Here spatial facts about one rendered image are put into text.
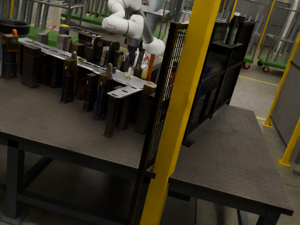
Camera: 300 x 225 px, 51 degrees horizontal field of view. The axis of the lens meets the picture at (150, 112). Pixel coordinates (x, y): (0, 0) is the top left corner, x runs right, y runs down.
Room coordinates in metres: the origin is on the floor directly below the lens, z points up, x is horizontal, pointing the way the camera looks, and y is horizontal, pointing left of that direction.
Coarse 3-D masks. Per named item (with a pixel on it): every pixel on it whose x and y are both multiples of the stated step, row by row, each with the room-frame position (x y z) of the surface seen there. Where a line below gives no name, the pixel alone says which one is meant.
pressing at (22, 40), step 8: (24, 40) 2.72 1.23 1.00; (32, 40) 2.78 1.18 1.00; (48, 48) 2.63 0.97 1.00; (56, 48) 2.68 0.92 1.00; (56, 56) 2.45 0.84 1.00; (64, 56) 2.49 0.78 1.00; (80, 64) 2.37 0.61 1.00; (96, 72) 2.26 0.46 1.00; (120, 72) 2.38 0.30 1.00; (120, 80) 2.18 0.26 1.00; (128, 80) 2.22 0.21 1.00; (136, 80) 2.27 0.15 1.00; (144, 80) 2.31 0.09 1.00; (136, 88) 2.11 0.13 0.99
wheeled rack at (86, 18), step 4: (64, 12) 9.85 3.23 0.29; (72, 12) 10.23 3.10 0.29; (64, 16) 9.49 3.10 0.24; (72, 16) 9.53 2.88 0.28; (76, 16) 9.67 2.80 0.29; (88, 16) 10.23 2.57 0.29; (60, 20) 9.57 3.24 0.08; (84, 20) 9.47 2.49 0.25; (88, 20) 9.49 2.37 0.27; (92, 20) 9.58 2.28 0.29; (96, 20) 9.76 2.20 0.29; (100, 20) 9.94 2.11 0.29; (96, 24) 9.46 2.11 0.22; (100, 24) 9.46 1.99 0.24
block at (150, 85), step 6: (144, 84) 2.03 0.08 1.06; (150, 84) 2.05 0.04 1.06; (144, 90) 2.02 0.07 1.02; (150, 90) 2.01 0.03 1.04; (144, 96) 2.03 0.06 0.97; (144, 102) 2.02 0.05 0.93; (150, 102) 2.01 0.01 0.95; (144, 108) 2.02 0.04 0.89; (150, 108) 2.03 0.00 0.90; (138, 114) 2.03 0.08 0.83; (144, 114) 2.01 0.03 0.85; (138, 120) 2.03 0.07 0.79; (144, 120) 2.01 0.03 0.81; (138, 126) 2.02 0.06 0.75; (144, 126) 2.01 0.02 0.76; (138, 132) 2.02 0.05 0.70; (144, 132) 2.01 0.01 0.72
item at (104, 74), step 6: (102, 78) 2.07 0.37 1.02; (108, 78) 2.11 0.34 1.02; (102, 84) 2.07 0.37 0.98; (108, 84) 2.12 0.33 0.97; (102, 90) 2.07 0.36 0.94; (108, 90) 2.13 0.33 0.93; (102, 96) 2.08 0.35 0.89; (96, 102) 2.09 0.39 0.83; (102, 102) 2.09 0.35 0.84; (96, 108) 2.08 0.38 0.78; (102, 108) 2.09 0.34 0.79; (96, 114) 2.07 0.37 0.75; (102, 114) 2.10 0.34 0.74; (96, 120) 2.05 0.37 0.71
